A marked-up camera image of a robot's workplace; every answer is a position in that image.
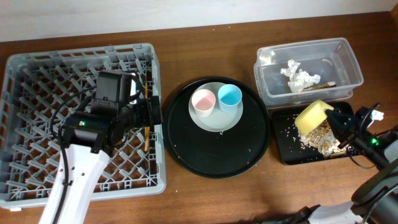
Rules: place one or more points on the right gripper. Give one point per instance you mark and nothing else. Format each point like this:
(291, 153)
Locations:
(343, 129)

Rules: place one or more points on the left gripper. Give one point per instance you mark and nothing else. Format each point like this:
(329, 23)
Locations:
(155, 110)

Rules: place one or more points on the food scraps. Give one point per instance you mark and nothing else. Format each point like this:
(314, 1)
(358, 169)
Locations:
(320, 140)

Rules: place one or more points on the yellow bowl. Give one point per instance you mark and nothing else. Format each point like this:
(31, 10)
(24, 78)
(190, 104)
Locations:
(312, 116)

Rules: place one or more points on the gold foil wrapper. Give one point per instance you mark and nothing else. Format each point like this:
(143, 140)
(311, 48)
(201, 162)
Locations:
(322, 86)

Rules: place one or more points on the white napkin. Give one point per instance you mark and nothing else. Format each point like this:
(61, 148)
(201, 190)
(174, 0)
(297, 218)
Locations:
(298, 78)

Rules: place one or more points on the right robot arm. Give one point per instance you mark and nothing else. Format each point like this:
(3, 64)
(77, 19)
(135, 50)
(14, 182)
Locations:
(375, 201)

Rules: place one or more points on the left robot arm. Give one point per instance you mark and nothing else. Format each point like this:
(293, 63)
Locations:
(87, 142)

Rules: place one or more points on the grey dishwasher rack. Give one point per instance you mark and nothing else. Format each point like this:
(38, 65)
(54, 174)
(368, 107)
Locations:
(36, 98)

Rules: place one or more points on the pink cup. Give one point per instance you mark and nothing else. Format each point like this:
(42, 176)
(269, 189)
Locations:
(203, 102)

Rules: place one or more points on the black rectangular tray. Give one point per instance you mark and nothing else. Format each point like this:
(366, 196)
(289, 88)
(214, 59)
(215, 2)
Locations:
(292, 151)

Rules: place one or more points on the clear plastic bin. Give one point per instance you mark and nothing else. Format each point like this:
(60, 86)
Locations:
(332, 59)

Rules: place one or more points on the grey plate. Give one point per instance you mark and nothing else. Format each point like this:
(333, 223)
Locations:
(218, 120)

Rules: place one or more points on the blue cup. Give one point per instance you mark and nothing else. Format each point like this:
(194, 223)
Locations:
(229, 97)

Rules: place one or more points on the round black tray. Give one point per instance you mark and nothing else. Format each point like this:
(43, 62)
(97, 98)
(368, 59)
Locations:
(221, 154)

